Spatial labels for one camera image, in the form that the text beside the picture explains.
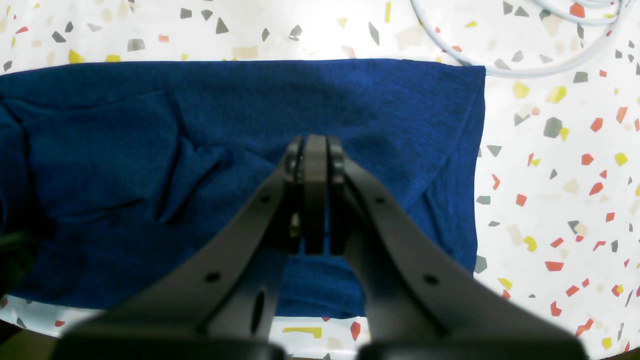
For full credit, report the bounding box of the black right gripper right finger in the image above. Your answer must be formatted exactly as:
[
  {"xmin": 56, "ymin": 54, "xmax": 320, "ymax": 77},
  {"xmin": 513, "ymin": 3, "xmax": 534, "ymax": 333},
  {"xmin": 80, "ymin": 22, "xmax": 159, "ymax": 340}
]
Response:
[{"xmin": 326, "ymin": 136, "xmax": 586, "ymax": 360}]

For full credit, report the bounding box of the coiled white cable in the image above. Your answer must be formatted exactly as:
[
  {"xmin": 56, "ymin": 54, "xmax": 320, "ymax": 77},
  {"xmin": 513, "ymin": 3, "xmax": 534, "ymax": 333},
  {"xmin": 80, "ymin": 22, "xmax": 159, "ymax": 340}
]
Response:
[{"xmin": 410, "ymin": 0, "xmax": 633, "ymax": 79}]

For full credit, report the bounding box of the terrazzo patterned tablecloth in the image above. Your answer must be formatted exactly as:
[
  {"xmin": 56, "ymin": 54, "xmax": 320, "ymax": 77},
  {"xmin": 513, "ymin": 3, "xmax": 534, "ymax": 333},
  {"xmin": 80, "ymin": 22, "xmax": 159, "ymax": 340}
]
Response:
[{"xmin": 1, "ymin": 0, "xmax": 639, "ymax": 359}]

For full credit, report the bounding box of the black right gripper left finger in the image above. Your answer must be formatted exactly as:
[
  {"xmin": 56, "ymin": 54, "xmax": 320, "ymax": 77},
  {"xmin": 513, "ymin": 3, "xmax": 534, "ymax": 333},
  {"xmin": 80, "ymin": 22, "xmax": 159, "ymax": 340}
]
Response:
[{"xmin": 52, "ymin": 135, "xmax": 329, "ymax": 360}]

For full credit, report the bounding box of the dark blue t-shirt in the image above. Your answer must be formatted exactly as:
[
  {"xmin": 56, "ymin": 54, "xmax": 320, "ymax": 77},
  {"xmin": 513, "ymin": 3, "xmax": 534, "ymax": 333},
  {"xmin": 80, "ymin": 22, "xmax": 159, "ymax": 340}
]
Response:
[{"xmin": 0, "ymin": 59, "xmax": 486, "ymax": 309}]

